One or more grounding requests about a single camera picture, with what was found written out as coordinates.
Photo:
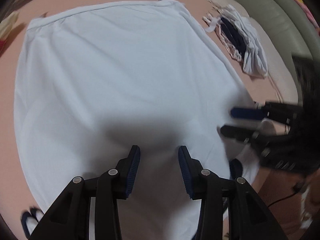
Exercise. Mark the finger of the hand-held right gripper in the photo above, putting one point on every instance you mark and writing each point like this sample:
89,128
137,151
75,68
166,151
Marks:
237,132
246,112

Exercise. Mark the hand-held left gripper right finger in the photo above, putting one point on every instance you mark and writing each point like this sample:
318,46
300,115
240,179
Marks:
186,172

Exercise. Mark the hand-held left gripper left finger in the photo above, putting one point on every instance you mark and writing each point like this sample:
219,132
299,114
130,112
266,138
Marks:
132,172

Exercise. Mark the pale blue navy-trimmed garment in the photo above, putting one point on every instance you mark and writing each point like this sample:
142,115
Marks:
112,80

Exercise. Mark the folded white navy clothes pile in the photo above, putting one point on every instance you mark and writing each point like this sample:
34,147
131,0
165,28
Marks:
250,42

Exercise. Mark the pink striped folded garment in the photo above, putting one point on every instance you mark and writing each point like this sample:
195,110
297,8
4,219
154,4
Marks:
226,43

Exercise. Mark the folded navy garment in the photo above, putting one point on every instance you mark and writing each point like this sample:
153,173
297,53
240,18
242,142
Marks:
231,32

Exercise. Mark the grey-green padded headboard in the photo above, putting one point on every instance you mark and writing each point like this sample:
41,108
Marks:
270,10

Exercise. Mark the colourful printed cloth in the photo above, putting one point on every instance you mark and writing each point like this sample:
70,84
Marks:
302,2

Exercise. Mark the yellow and pink garment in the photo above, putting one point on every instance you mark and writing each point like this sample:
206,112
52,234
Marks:
8,26

